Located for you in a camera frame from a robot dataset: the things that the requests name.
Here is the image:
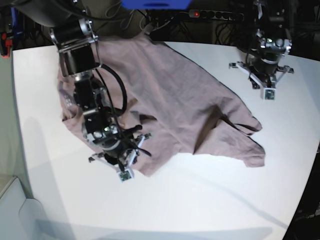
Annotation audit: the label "red and black clamp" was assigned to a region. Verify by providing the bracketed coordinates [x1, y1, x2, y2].
[0, 32, 14, 58]

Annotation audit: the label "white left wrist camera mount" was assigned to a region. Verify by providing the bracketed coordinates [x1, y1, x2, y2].
[228, 61, 295, 101]

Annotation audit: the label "blue box overhead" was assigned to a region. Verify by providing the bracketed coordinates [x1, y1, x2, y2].
[120, 0, 191, 10]

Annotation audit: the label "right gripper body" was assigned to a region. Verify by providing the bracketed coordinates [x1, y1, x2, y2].
[99, 139, 137, 167]

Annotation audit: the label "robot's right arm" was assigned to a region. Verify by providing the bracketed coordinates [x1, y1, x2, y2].
[11, 0, 145, 170]

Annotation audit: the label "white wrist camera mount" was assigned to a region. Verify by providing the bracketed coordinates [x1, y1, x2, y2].
[228, 61, 295, 101]
[83, 131, 151, 182]

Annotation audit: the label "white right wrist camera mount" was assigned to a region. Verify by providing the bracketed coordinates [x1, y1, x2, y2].
[83, 131, 151, 182]

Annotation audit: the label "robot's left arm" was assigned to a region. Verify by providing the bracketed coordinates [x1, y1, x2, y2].
[245, 0, 294, 89]

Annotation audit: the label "black power strip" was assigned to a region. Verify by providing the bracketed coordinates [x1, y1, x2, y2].
[188, 9, 245, 21]

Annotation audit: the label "mauve pink t-shirt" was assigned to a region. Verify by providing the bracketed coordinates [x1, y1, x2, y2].
[56, 32, 266, 178]

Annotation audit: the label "grey white cable loops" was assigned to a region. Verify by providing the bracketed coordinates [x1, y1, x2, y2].
[104, 9, 176, 33]

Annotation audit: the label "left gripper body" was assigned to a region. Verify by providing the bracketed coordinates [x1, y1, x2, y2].
[248, 56, 279, 88]

